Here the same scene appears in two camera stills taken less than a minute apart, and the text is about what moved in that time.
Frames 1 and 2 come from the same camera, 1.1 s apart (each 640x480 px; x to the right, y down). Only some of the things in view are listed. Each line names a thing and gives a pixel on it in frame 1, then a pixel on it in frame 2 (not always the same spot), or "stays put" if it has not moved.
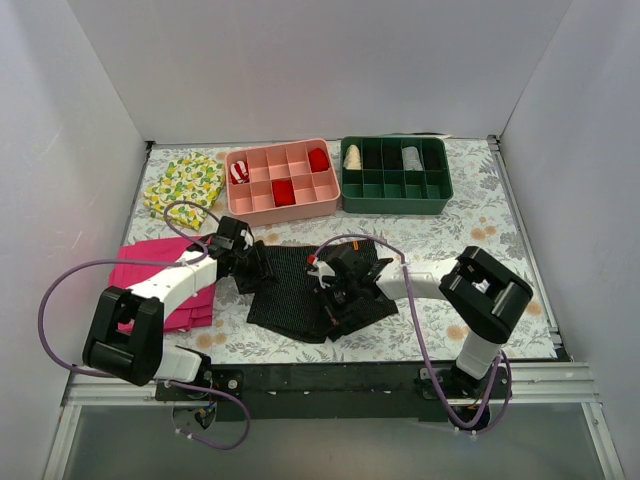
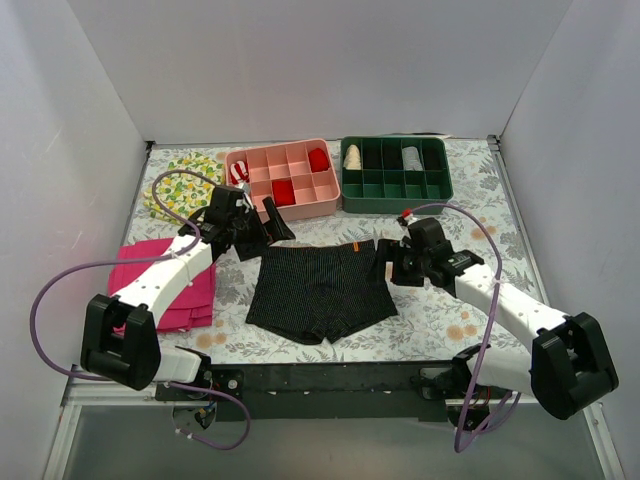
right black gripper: (338, 293) → (398, 263)
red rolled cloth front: (283, 192) stays put
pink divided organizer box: (281, 182) stays put
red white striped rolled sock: (239, 172) stays put
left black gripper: (255, 267) → (258, 232)
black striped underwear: (293, 302) stays put
